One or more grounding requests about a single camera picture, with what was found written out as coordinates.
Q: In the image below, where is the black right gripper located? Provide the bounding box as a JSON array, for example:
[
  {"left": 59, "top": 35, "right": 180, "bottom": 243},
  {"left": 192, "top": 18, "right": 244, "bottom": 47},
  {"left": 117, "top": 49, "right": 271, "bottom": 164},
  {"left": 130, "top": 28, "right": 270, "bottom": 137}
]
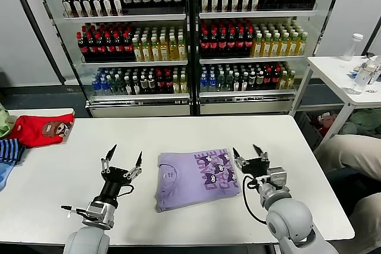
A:
[{"left": 233, "top": 143, "right": 271, "bottom": 176}]

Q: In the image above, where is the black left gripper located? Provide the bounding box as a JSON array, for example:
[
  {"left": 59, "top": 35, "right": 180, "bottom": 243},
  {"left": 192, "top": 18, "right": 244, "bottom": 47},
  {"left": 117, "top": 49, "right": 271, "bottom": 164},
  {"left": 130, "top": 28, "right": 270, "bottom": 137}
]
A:
[{"left": 99, "top": 143, "right": 143, "bottom": 204}]

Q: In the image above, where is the purple t-shirt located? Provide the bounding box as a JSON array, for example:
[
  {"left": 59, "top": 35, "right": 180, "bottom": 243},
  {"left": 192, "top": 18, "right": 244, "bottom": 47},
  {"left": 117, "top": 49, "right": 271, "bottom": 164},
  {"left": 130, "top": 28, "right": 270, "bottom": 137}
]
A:
[{"left": 154, "top": 146, "right": 241, "bottom": 214}]

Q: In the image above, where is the black plastic crate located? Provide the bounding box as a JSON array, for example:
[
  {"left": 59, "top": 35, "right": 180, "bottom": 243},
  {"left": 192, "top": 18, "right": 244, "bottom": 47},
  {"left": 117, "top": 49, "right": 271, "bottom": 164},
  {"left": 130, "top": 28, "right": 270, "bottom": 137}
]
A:
[{"left": 296, "top": 110, "right": 324, "bottom": 151}]

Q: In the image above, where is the cola bottle red cap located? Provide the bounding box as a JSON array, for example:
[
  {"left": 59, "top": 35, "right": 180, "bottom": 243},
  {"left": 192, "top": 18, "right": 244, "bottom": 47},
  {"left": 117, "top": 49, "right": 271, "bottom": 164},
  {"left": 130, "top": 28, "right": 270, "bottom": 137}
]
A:
[
  {"left": 271, "top": 68, "right": 280, "bottom": 91},
  {"left": 244, "top": 29, "right": 254, "bottom": 57},
  {"left": 95, "top": 32, "right": 107, "bottom": 56},
  {"left": 226, "top": 29, "right": 236, "bottom": 58},
  {"left": 264, "top": 68, "right": 273, "bottom": 91},
  {"left": 156, "top": 71, "right": 165, "bottom": 94},
  {"left": 105, "top": 32, "right": 115, "bottom": 56},
  {"left": 199, "top": 29, "right": 210, "bottom": 58},
  {"left": 86, "top": 32, "right": 97, "bottom": 56},
  {"left": 208, "top": 29, "right": 218, "bottom": 58},
  {"left": 217, "top": 29, "right": 227, "bottom": 58},
  {"left": 235, "top": 29, "right": 245, "bottom": 57},
  {"left": 76, "top": 32, "right": 88, "bottom": 56},
  {"left": 114, "top": 31, "right": 124, "bottom": 55},
  {"left": 164, "top": 71, "right": 173, "bottom": 94},
  {"left": 123, "top": 31, "right": 134, "bottom": 55}
]

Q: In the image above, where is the red cloth pile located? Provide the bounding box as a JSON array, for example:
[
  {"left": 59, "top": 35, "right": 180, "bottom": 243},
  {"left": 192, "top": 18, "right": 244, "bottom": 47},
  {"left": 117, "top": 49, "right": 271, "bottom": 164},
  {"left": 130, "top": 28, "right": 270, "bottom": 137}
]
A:
[{"left": 316, "top": 112, "right": 339, "bottom": 138}]

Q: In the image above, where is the black chair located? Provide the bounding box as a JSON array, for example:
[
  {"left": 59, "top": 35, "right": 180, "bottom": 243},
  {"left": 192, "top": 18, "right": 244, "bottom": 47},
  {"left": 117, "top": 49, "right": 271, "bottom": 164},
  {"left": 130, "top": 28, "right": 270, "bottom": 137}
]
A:
[{"left": 326, "top": 167, "right": 381, "bottom": 216}]

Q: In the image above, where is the beige trouser leg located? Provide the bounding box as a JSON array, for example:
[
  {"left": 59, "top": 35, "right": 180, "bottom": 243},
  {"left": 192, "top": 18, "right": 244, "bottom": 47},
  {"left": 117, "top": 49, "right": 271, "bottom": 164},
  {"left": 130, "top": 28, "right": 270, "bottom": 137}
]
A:
[
  {"left": 346, "top": 193, "right": 381, "bottom": 254},
  {"left": 314, "top": 134, "right": 381, "bottom": 182}
]

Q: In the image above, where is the red shirt with bear print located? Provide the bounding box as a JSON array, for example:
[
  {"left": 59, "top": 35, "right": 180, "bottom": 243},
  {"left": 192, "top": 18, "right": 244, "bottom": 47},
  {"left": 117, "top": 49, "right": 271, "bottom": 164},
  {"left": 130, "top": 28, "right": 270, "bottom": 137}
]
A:
[{"left": 8, "top": 113, "right": 75, "bottom": 149}]

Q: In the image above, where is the blue black striped garment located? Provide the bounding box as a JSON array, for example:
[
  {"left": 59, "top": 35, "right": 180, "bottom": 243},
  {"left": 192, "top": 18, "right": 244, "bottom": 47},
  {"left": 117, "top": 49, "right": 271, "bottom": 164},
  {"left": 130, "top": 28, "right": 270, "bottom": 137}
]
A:
[{"left": 0, "top": 138, "right": 26, "bottom": 166}]

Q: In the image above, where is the light blue garment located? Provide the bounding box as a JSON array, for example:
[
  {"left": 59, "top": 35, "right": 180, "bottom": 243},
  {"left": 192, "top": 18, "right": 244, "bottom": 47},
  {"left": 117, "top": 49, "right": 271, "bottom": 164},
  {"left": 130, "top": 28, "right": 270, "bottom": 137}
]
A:
[{"left": 0, "top": 162, "right": 15, "bottom": 192}]

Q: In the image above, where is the green cloth pile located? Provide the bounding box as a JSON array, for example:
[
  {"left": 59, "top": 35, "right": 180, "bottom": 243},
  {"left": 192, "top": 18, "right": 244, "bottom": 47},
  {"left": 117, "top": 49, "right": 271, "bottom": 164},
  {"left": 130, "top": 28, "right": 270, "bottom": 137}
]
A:
[{"left": 339, "top": 108, "right": 381, "bottom": 139}]

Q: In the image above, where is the white side table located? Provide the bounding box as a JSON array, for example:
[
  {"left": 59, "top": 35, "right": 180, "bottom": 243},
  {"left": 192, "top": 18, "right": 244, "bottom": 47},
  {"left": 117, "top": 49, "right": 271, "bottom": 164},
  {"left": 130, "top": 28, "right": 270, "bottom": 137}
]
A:
[{"left": 288, "top": 55, "right": 381, "bottom": 148}]

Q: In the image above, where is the light green garment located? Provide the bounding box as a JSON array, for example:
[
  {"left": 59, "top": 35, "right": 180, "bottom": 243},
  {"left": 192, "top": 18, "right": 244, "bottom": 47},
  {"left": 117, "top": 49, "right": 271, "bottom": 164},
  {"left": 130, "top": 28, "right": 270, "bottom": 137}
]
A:
[{"left": 0, "top": 105, "right": 15, "bottom": 140}]

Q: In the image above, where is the clear water bottle with lid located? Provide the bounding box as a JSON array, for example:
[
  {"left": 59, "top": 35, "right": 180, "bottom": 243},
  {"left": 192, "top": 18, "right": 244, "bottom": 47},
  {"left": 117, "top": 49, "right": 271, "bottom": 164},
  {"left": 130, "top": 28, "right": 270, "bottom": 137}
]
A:
[{"left": 346, "top": 64, "right": 373, "bottom": 96}]

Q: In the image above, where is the white beverage display shelf unit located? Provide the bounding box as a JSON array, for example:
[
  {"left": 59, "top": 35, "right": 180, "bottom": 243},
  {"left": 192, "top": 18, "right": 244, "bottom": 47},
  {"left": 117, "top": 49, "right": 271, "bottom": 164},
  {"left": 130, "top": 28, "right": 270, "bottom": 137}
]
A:
[
  {"left": 29, "top": 0, "right": 193, "bottom": 118},
  {"left": 192, "top": 0, "right": 348, "bottom": 117}
]

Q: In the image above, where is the clear bottle white cap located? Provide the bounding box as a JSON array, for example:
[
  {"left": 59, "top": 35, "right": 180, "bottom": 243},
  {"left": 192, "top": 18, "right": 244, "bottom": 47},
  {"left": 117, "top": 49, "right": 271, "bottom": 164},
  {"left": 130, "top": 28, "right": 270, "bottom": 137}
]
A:
[{"left": 342, "top": 33, "right": 364, "bottom": 62}]

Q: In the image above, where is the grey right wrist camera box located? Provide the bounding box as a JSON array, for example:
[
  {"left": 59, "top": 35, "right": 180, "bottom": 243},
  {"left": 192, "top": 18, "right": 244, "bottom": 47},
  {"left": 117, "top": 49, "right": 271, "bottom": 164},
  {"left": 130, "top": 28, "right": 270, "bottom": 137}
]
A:
[{"left": 267, "top": 167, "right": 289, "bottom": 191}]

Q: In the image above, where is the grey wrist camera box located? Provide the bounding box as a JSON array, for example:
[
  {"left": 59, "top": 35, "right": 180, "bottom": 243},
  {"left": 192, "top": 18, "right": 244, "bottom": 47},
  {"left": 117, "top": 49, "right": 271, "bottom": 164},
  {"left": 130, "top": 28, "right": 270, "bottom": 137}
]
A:
[
  {"left": 267, "top": 167, "right": 289, "bottom": 191},
  {"left": 84, "top": 201, "right": 117, "bottom": 227}
]

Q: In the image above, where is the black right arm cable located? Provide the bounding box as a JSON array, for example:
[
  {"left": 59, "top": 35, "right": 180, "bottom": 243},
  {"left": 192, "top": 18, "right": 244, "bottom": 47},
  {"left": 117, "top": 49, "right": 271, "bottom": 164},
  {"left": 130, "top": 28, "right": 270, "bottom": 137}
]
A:
[{"left": 241, "top": 173, "right": 268, "bottom": 225}]

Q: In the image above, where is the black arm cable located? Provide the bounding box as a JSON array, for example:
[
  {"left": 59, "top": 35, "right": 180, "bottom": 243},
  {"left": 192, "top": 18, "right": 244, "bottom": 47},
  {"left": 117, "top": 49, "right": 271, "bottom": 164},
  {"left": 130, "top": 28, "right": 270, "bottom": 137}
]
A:
[
  {"left": 241, "top": 173, "right": 268, "bottom": 225},
  {"left": 60, "top": 205, "right": 90, "bottom": 218}
]

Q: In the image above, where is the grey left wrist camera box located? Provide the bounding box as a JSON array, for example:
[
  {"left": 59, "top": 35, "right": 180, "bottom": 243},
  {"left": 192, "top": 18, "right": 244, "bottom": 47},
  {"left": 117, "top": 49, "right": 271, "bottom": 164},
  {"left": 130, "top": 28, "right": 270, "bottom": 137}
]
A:
[{"left": 84, "top": 201, "right": 117, "bottom": 227}]

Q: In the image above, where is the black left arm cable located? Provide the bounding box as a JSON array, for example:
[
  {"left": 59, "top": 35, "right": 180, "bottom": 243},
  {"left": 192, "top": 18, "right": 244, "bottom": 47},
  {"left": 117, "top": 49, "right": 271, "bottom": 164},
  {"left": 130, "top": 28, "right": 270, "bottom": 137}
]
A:
[{"left": 60, "top": 205, "right": 90, "bottom": 218}]

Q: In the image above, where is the black slanted post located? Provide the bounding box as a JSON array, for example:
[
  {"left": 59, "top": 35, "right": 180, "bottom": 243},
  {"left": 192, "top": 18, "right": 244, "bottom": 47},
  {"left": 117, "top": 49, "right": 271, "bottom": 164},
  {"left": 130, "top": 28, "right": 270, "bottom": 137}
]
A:
[{"left": 5, "top": 0, "right": 67, "bottom": 86}]

